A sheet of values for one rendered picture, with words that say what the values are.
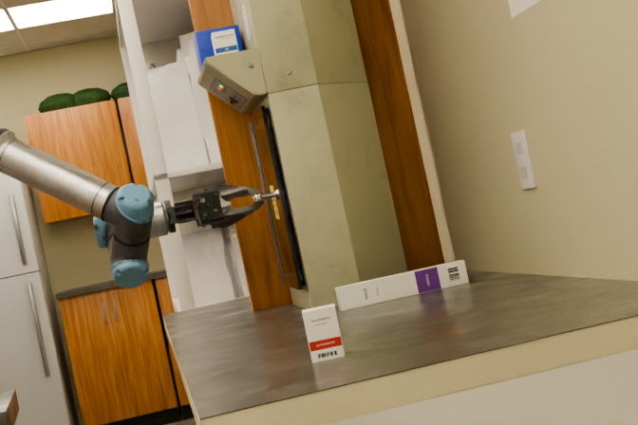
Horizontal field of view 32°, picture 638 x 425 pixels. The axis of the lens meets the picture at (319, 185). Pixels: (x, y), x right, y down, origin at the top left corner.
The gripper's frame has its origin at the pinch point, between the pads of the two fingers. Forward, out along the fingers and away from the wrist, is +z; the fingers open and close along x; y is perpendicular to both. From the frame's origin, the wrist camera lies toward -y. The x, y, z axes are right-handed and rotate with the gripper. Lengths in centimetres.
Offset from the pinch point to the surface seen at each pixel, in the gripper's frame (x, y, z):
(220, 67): 28.2, 10.8, -3.0
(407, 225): -13.4, -26.2, 38.3
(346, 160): 3.9, 7.6, 19.8
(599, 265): -24, 62, 49
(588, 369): -31, 115, 23
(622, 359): -31, 115, 27
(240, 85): 23.8, 10.5, 0.4
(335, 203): -4.6, 10.8, 15.0
